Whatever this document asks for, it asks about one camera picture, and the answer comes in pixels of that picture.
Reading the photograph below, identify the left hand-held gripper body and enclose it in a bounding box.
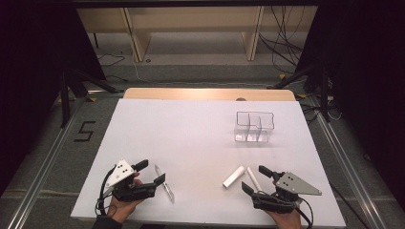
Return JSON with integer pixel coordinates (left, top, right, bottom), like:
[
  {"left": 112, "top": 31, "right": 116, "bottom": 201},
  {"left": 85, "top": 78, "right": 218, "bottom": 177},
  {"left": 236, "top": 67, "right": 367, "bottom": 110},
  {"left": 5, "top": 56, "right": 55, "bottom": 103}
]
[{"left": 100, "top": 159, "right": 158, "bottom": 203}]

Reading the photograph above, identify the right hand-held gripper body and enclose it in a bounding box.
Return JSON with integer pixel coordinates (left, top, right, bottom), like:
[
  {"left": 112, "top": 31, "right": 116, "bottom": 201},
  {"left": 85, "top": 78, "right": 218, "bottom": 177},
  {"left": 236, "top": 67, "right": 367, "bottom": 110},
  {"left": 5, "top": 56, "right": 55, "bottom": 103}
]
[{"left": 251, "top": 171, "right": 323, "bottom": 214}]

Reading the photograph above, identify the thin white pen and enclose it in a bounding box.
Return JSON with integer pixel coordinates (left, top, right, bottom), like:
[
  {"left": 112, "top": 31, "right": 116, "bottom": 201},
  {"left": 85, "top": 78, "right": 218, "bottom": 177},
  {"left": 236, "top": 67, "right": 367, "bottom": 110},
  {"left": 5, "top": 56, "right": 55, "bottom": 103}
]
[{"left": 246, "top": 166, "right": 263, "bottom": 193}]

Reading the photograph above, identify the white glue stick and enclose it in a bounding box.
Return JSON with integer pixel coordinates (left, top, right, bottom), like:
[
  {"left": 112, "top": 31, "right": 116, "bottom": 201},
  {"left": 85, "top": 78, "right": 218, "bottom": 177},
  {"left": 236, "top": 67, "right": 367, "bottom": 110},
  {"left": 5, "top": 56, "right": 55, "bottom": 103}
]
[{"left": 222, "top": 165, "right": 246, "bottom": 189}]

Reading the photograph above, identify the clear plastic organizer box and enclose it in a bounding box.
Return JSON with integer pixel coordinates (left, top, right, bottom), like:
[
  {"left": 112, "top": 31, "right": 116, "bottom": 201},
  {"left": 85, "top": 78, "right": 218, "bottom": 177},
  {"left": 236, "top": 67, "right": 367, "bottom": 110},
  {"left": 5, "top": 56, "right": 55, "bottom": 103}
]
[{"left": 234, "top": 111, "right": 275, "bottom": 143}]

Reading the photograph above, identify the person's left hand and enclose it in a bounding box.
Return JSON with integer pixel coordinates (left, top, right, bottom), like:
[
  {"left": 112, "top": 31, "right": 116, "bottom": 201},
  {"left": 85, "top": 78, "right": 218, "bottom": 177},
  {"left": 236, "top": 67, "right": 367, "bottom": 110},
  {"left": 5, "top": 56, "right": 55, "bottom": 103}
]
[{"left": 106, "top": 173, "right": 145, "bottom": 223}]

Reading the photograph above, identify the person's right hand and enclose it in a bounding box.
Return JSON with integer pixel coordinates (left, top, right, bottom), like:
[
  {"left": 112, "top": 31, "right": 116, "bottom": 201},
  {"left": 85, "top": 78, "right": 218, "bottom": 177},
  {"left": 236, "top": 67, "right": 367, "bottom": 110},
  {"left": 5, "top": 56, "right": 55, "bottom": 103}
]
[{"left": 266, "top": 208, "right": 304, "bottom": 229}]

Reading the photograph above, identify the black tripod stand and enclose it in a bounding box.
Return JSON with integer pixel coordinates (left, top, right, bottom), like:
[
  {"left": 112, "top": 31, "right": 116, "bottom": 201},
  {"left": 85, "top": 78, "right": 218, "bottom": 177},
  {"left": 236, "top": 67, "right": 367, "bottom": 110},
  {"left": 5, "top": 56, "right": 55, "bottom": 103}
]
[
  {"left": 266, "top": 62, "right": 334, "bottom": 124},
  {"left": 57, "top": 67, "right": 126, "bottom": 129}
]

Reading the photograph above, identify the beige wooden shelf unit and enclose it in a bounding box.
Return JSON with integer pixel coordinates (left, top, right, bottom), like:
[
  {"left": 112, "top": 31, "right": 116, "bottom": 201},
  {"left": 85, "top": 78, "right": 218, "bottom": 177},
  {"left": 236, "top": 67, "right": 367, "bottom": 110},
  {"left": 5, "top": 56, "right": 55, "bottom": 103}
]
[{"left": 75, "top": 6, "right": 319, "bottom": 63}]

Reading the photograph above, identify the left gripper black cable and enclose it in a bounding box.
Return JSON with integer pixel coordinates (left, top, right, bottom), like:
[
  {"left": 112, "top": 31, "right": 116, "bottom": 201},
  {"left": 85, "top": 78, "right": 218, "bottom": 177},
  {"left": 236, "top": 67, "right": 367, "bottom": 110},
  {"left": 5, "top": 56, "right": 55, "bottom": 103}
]
[{"left": 96, "top": 166, "right": 117, "bottom": 218}]

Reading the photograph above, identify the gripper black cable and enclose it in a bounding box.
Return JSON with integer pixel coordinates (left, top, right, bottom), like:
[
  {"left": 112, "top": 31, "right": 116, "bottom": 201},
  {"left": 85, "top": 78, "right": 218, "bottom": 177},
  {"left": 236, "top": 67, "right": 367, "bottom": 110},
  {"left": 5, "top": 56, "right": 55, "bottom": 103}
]
[
  {"left": 295, "top": 196, "right": 315, "bottom": 229},
  {"left": 96, "top": 166, "right": 117, "bottom": 218}
]

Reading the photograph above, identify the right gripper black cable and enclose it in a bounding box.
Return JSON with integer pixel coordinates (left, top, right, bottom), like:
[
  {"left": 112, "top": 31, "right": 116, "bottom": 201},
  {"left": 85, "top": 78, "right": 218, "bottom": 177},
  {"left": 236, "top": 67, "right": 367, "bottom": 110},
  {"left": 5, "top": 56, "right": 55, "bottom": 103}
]
[{"left": 295, "top": 196, "right": 315, "bottom": 229}]

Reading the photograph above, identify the aluminium floor rail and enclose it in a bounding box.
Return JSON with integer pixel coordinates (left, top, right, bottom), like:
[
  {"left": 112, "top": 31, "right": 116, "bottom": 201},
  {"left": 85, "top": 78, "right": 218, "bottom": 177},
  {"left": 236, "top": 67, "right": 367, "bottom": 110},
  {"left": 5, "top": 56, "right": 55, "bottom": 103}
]
[
  {"left": 309, "top": 94, "right": 389, "bottom": 229},
  {"left": 6, "top": 96, "right": 88, "bottom": 229}
]

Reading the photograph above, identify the thin black floor cable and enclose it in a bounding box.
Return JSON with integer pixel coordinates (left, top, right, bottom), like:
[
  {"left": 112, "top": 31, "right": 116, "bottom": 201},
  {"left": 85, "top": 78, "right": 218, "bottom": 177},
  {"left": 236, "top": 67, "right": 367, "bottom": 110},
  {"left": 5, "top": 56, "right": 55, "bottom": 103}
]
[{"left": 329, "top": 180, "right": 372, "bottom": 229}]

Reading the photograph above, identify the bundle of black cables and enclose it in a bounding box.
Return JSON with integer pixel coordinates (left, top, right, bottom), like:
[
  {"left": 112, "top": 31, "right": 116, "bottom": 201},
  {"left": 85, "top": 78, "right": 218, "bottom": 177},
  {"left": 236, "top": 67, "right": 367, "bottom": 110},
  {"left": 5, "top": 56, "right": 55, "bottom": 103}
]
[{"left": 257, "top": 6, "right": 308, "bottom": 74}]

